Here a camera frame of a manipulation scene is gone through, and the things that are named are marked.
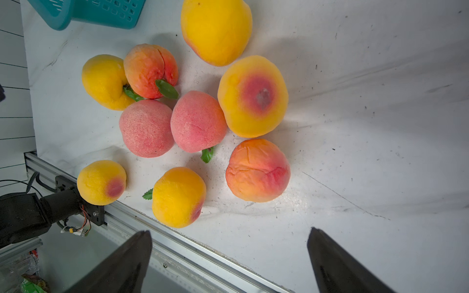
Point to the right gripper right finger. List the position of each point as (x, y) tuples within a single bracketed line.
[(336, 271)]

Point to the yellow peach top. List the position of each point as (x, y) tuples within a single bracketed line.
[(217, 31)]

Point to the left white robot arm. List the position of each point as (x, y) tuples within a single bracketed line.
[(26, 216)]

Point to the pink peach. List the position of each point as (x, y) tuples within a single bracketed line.
[(146, 128), (198, 124)]

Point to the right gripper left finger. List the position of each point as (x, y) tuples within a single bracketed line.
[(121, 272)]

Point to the pink peach left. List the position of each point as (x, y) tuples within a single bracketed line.
[(146, 128)]

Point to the teal plastic basket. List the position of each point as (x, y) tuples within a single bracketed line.
[(122, 14)]

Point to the pink peach right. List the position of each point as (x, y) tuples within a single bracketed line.
[(198, 124)]

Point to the orange red peach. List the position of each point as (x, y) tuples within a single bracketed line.
[(145, 64), (258, 171)]

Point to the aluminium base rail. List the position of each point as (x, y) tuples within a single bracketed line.
[(205, 269)]

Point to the yellow peach red spot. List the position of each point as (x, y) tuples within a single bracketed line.
[(253, 96)]

